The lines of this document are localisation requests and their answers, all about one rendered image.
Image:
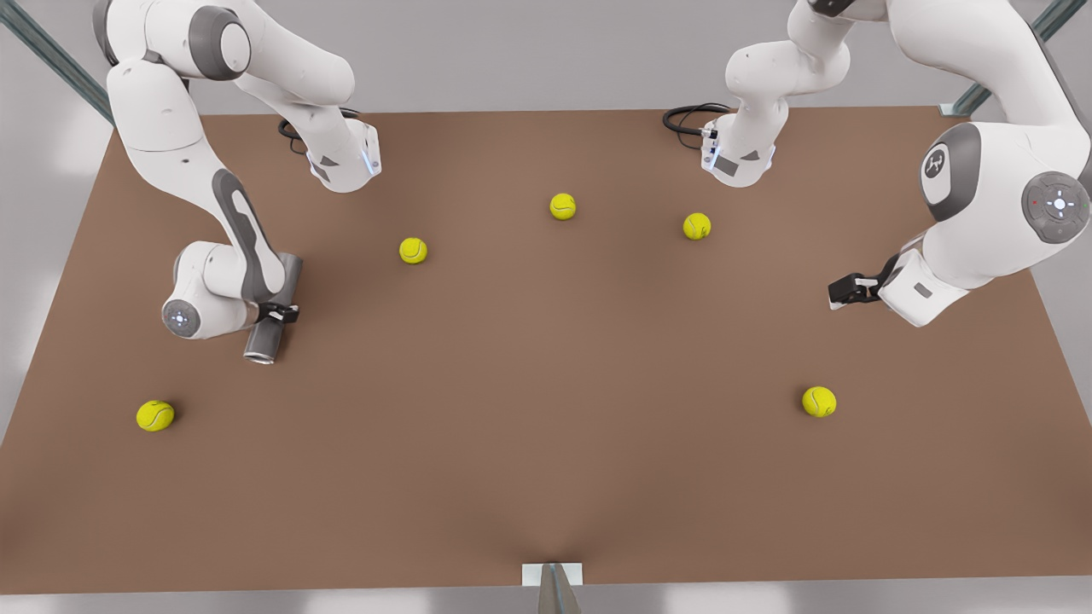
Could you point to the silver frame post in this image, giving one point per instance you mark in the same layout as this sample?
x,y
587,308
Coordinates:
x,y
60,60
554,588
1007,60

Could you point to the yellow tennis ball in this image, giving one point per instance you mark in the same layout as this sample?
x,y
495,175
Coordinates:
x,y
155,415
697,226
562,206
413,250
819,402

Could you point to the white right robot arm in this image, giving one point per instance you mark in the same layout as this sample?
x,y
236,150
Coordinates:
x,y
171,111

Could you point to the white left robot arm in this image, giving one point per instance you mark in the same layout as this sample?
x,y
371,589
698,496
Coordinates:
x,y
990,170

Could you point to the grey tennis ball tube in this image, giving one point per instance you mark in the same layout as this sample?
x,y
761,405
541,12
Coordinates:
x,y
271,324

